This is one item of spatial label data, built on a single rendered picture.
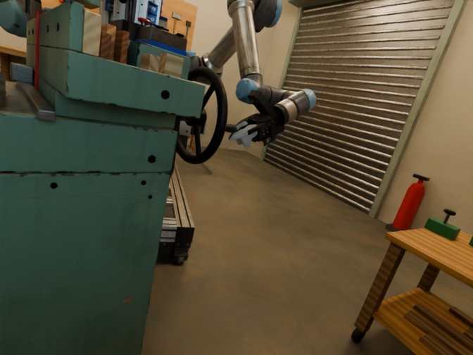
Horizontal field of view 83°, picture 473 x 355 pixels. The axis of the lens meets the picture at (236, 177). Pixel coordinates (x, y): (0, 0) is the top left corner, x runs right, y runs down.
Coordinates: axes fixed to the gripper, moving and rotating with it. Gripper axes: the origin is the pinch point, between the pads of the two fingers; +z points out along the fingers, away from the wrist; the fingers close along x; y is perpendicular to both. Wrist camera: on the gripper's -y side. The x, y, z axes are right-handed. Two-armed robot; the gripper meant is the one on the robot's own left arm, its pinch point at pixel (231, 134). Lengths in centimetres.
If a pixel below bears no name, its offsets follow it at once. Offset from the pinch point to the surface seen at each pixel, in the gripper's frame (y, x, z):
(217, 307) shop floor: 78, 9, 23
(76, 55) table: -31.6, -18.6, 31.8
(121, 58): -27.5, 2.0, 20.8
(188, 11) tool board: -21, 315, -178
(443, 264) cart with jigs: 54, -50, -38
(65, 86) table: -28.6, -17.5, 34.7
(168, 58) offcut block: -27.0, -13.3, 17.5
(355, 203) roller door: 196, 62, -185
